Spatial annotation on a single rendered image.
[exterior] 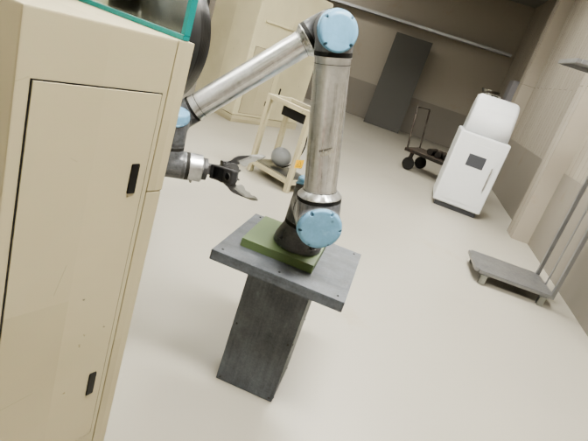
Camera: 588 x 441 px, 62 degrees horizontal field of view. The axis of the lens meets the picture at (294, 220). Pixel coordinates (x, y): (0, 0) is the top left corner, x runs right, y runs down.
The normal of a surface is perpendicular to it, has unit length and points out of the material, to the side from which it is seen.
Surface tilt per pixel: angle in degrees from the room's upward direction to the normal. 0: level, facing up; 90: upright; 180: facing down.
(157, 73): 90
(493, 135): 72
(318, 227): 96
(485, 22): 90
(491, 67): 90
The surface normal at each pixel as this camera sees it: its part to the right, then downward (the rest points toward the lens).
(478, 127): -0.17, -0.04
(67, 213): 0.79, 0.43
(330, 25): 0.09, 0.27
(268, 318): -0.24, 0.26
